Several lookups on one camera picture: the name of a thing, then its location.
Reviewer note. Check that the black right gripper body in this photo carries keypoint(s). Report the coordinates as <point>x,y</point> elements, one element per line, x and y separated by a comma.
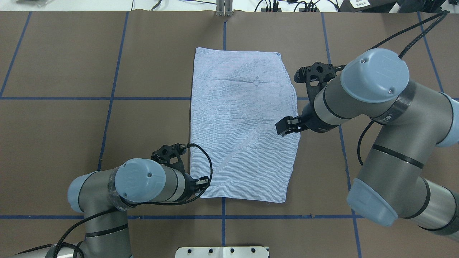
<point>311,122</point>

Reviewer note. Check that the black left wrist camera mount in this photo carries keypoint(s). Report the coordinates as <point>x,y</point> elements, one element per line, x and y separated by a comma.
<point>170,156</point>

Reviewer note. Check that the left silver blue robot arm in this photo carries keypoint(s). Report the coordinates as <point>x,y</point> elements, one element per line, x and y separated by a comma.
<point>104,197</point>

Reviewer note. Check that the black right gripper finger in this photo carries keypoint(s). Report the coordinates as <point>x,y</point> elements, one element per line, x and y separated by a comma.
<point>288,125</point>

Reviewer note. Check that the grey aluminium post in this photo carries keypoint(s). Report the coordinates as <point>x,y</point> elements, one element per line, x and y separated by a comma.
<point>224,8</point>

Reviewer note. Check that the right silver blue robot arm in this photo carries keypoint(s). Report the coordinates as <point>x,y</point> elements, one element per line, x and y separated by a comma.
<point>414,121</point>

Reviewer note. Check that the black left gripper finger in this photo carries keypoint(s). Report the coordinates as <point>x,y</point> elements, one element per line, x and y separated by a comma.
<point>202,183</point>

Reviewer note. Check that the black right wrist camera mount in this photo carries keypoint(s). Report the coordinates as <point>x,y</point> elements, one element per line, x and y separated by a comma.
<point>316,77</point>

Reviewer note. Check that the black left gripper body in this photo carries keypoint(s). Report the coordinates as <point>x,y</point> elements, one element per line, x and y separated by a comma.
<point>190,180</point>

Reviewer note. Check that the light blue striped shirt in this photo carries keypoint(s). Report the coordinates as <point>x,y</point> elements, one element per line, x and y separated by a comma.
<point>237,98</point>

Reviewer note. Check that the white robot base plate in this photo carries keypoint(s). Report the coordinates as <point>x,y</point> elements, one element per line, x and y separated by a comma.
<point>223,252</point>

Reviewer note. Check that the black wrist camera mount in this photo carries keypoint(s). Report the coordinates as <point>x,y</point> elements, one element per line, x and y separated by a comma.
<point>316,77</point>
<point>170,156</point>

